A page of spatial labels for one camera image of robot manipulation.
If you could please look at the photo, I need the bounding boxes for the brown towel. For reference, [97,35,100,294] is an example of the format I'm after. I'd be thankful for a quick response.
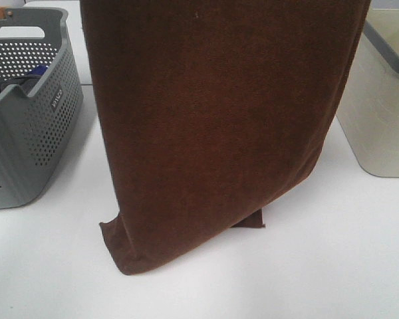
[80,1,370,275]

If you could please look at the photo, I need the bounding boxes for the grey perforated laundry basket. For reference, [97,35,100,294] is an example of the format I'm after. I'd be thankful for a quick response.
[0,7,83,209]

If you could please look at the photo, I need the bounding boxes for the beige plastic bin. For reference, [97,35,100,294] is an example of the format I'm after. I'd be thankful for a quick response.
[336,9,399,177]

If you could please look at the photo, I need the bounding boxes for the blue grey clothes in basket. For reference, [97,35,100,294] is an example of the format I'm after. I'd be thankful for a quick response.
[0,65,48,94]

